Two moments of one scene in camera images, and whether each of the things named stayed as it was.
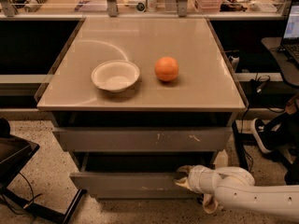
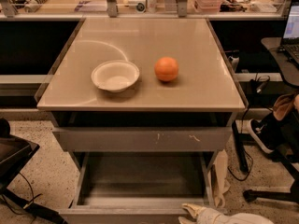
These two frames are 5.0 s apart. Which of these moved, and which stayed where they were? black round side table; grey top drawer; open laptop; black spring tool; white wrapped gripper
Moved: white wrapped gripper
Stayed: grey top drawer; black round side table; black spring tool; open laptop
